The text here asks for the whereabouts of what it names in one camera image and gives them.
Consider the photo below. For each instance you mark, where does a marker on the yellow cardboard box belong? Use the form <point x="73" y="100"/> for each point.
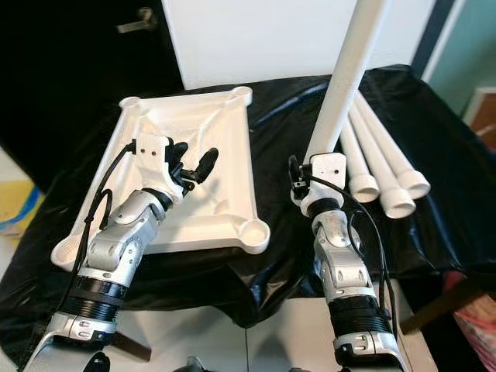
<point x="17" y="213"/>

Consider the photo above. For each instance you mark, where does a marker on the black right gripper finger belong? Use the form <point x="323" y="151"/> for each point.
<point x="295" y="170"/>

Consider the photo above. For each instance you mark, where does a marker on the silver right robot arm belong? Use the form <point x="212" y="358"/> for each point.
<point x="345" y="263"/>

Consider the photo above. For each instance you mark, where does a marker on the white plastic table top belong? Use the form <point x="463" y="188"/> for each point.
<point x="217" y="124"/>

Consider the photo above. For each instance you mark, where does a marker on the grey robot left foot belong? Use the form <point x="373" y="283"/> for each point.
<point x="195" y="365"/>

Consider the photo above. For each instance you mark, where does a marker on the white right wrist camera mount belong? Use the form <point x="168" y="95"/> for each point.
<point x="329" y="167"/>

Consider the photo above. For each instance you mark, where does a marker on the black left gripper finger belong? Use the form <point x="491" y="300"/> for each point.
<point x="208" y="164"/>
<point x="180" y="153"/>

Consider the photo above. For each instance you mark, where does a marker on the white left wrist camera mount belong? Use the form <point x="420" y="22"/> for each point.
<point x="153" y="163"/>

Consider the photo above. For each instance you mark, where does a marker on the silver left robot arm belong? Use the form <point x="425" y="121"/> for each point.
<point x="124" y="248"/>

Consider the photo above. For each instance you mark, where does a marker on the black door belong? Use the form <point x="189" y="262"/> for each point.
<point x="62" y="85"/>

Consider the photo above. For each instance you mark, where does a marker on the black plastic table cover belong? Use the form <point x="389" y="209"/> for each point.
<point x="279" y="271"/>

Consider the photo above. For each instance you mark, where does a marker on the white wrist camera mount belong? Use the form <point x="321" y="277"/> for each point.
<point x="153" y="163"/>
<point x="329" y="167"/>

